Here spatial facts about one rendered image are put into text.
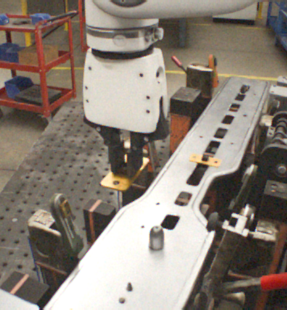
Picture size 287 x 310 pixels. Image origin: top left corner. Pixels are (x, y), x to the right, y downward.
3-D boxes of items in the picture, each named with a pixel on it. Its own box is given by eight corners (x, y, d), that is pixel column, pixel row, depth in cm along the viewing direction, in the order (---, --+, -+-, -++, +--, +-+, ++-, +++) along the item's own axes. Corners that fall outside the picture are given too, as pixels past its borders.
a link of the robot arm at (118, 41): (172, 18, 45) (171, 42, 47) (107, 13, 48) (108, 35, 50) (144, 33, 39) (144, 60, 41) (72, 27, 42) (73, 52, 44)
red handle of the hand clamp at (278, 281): (205, 277, 61) (298, 261, 52) (210, 286, 62) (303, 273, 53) (197, 295, 58) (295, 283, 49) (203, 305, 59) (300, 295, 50)
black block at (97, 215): (96, 272, 109) (86, 191, 94) (130, 284, 106) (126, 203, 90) (82, 291, 103) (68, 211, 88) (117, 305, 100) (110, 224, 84)
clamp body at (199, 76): (184, 135, 178) (187, 59, 159) (215, 142, 173) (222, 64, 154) (176, 146, 170) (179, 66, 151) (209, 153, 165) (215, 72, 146)
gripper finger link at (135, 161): (158, 127, 51) (157, 169, 55) (135, 122, 52) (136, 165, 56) (148, 138, 48) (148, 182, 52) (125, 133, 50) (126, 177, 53)
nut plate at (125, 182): (126, 155, 59) (126, 148, 58) (150, 161, 57) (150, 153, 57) (99, 186, 52) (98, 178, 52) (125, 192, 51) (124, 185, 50)
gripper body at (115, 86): (174, 35, 46) (172, 118, 52) (100, 29, 50) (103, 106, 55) (150, 52, 40) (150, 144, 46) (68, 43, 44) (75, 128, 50)
